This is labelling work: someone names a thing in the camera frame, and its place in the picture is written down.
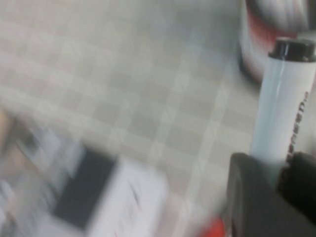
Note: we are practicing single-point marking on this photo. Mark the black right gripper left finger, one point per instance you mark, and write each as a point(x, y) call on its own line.
point(249, 202)

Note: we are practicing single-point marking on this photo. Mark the white board marker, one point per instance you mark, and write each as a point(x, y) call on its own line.
point(279, 111)

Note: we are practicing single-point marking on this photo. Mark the red and black pen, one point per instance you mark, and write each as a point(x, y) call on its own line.
point(214, 228)

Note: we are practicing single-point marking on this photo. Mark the grey checked tablecloth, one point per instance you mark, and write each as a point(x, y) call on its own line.
point(123, 74)

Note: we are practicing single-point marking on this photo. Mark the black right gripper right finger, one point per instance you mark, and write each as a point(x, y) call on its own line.
point(301, 182)

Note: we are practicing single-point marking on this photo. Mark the AgileX robot brochure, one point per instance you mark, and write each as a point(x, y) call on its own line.
point(123, 197)

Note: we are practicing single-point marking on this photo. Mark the black mesh pen holder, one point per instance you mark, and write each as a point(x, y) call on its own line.
point(254, 56)

